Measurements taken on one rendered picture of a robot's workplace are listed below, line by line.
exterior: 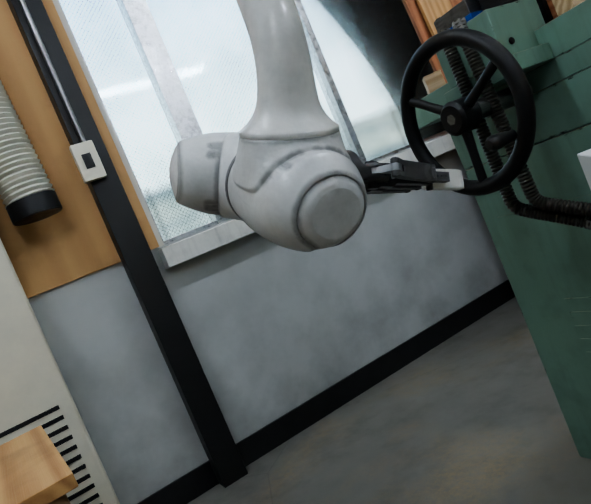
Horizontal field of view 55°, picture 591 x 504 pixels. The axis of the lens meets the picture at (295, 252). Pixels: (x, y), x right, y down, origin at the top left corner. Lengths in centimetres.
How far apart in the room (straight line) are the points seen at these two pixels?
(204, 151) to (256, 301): 155
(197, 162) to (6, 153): 130
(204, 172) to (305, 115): 16
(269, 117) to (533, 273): 87
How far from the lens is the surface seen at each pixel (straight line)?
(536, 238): 127
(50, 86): 212
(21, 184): 189
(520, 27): 114
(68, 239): 205
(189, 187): 67
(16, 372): 174
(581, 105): 113
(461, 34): 101
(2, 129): 194
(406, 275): 255
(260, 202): 54
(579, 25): 111
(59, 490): 101
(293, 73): 56
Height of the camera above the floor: 75
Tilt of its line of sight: 3 degrees down
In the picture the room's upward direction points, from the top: 23 degrees counter-clockwise
